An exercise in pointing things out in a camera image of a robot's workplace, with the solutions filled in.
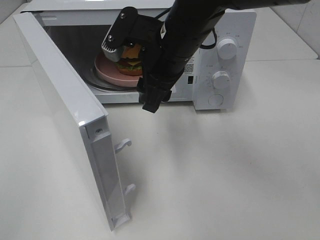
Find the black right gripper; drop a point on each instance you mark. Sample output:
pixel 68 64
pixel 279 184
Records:
pixel 157 79

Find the burger with lettuce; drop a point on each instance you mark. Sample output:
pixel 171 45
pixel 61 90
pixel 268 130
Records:
pixel 130 63

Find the pink speckled plate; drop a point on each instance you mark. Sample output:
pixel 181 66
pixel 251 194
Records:
pixel 108 72

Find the white round door button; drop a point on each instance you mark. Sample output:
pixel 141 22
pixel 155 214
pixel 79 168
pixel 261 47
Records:
pixel 215 100

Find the white microwave knob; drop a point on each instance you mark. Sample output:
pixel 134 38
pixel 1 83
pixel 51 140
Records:
pixel 221 80
pixel 227 48

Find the white microwave door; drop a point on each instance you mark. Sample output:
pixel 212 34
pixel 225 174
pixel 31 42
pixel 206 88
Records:
pixel 80 118

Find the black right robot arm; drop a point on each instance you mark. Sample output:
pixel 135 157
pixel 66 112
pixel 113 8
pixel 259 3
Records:
pixel 167 46

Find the white microwave oven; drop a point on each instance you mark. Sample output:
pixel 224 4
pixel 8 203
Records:
pixel 78 27

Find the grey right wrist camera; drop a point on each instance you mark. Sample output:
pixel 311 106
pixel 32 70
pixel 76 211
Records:
pixel 114 41

